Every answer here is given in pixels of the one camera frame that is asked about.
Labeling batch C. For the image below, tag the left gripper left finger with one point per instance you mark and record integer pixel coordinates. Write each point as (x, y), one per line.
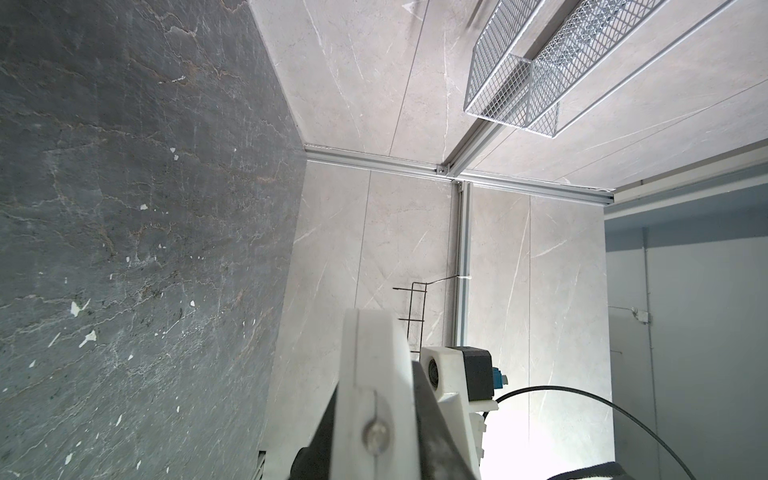
(313, 462)

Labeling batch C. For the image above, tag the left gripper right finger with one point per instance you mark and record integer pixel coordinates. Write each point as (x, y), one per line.
(439, 456)

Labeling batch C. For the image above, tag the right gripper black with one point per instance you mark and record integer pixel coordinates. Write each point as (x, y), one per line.
(609, 470)

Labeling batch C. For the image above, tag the white remote control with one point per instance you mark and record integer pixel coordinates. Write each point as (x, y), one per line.
(375, 430)

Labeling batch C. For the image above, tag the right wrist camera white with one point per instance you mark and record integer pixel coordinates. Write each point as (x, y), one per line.
(463, 380)

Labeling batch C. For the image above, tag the black wire hook rack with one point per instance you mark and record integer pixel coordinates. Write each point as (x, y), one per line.
(415, 319)

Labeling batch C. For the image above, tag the white wire mesh basket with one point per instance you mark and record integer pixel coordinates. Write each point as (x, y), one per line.
(525, 93)

